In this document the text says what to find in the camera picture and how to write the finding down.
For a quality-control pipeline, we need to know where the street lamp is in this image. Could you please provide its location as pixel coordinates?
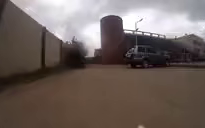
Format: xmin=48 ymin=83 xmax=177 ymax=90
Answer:
xmin=134 ymin=17 xmax=144 ymax=47

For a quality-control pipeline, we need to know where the pale building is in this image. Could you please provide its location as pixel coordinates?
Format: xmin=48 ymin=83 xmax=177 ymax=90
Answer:
xmin=171 ymin=33 xmax=205 ymax=64

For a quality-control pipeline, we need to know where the pale concrete wall with pillars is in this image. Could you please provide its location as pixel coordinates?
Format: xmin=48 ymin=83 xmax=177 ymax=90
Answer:
xmin=0 ymin=0 xmax=64 ymax=83

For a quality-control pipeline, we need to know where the dark bush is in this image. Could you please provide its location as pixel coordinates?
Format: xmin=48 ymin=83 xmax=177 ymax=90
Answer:
xmin=61 ymin=36 xmax=88 ymax=69

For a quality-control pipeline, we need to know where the grey van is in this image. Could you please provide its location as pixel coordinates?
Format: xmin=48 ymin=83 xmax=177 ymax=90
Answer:
xmin=124 ymin=44 xmax=171 ymax=69

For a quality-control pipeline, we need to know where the red building with round tower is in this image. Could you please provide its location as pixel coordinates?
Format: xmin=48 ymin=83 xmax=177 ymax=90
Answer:
xmin=93 ymin=14 xmax=178 ymax=66

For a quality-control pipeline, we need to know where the brown dirt road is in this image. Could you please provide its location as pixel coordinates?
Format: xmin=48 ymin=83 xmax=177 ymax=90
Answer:
xmin=0 ymin=63 xmax=205 ymax=128

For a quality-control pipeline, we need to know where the dark verge strip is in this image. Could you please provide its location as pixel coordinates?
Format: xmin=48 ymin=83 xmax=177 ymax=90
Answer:
xmin=0 ymin=65 xmax=69 ymax=98

